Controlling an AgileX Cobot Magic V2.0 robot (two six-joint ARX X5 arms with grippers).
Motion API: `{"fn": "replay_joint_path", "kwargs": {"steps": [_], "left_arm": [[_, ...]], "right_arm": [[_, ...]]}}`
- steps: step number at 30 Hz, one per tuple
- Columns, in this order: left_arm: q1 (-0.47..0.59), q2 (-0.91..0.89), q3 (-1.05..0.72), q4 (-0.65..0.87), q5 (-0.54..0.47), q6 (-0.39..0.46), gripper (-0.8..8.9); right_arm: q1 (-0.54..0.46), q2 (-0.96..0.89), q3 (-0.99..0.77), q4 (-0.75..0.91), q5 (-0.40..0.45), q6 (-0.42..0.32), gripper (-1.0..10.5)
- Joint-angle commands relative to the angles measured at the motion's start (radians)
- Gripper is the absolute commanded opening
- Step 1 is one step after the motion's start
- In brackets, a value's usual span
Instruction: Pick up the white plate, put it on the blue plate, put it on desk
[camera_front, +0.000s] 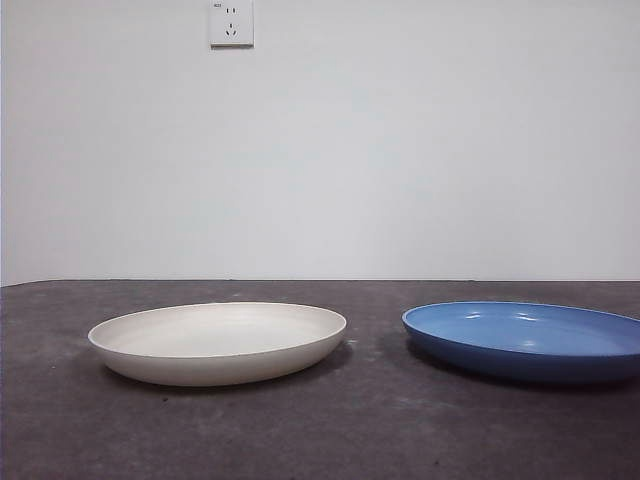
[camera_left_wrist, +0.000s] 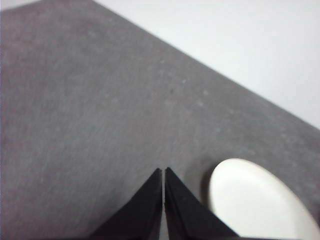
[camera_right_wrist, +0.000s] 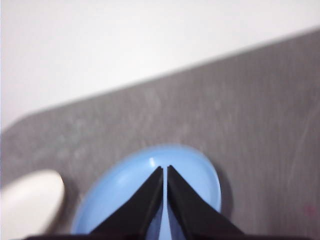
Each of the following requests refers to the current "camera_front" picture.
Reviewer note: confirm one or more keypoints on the white round plate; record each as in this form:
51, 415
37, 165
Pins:
220, 362

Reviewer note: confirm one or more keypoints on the blue round plate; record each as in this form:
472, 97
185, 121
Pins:
500, 362

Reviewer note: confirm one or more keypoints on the dark grey table mat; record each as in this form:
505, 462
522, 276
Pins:
320, 430

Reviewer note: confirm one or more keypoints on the white wall socket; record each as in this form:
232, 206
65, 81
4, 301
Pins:
231, 25

